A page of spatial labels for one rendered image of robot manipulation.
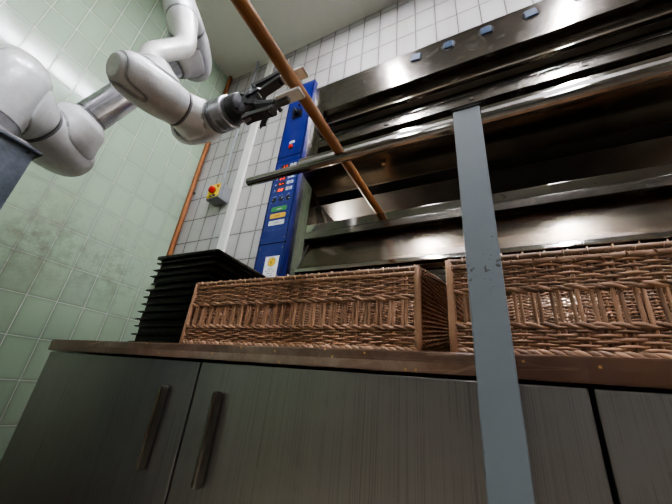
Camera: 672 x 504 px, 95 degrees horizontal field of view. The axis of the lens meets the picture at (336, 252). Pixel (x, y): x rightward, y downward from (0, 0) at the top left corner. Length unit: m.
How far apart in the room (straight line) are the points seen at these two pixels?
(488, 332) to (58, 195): 1.70
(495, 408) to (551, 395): 0.08
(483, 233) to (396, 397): 0.25
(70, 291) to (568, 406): 1.70
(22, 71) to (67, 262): 0.81
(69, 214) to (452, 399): 1.66
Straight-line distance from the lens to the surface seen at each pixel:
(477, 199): 0.47
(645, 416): 0.47
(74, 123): 1.31
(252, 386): 0.59
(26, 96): 1.19
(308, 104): 0.88
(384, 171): 1.34
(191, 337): 0.80
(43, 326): 1.71
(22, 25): 2.03
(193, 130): 0.99
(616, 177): 1.24
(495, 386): 0.39
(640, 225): 1.16
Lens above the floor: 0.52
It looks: 24 degrees up
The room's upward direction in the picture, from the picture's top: 6 degrees clockwise
